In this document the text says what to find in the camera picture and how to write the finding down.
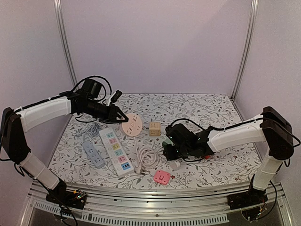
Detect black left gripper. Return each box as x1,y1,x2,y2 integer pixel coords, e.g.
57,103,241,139
81,98,128,124

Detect green cube adapter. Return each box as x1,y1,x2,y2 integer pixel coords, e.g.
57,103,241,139
162,138,172,146

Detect white adapter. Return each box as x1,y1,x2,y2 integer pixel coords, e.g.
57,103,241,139
169,160,181,171

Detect pink round socket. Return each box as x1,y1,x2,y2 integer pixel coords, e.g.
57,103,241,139
119,113,143,137

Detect pink heart adapter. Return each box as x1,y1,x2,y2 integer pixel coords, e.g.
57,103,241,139
154,170,171,185

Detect beige cube socket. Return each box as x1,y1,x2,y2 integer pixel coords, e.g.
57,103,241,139
149,121,161,137

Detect white cube socket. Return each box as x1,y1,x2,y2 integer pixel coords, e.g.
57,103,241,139
189,116,200,125

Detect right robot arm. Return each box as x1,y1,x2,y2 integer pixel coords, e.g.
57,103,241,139
162,106,301,210

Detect floral table mat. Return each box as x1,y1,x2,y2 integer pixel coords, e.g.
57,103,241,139
49,94,261,190

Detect white colourful power strip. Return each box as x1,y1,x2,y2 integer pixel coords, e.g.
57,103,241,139
99,127,135,177

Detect grey-blue power strip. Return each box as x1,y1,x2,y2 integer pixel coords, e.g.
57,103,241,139
82,142,104,169

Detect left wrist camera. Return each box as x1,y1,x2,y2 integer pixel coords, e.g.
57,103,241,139
104,90,123,106

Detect bundled light cables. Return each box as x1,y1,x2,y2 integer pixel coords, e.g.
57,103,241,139
74,122,106,139

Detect pink coiled cable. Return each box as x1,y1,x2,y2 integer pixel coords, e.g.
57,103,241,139
133,136,163,175

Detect right aluminium frame post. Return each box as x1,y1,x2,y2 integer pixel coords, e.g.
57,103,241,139
230,0,259,102

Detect aluminium frame post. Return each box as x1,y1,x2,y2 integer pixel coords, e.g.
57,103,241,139
230,0,259,102
53,0,78,85

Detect left aluminium frame post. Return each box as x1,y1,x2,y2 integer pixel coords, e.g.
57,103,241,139
53,0,78,85

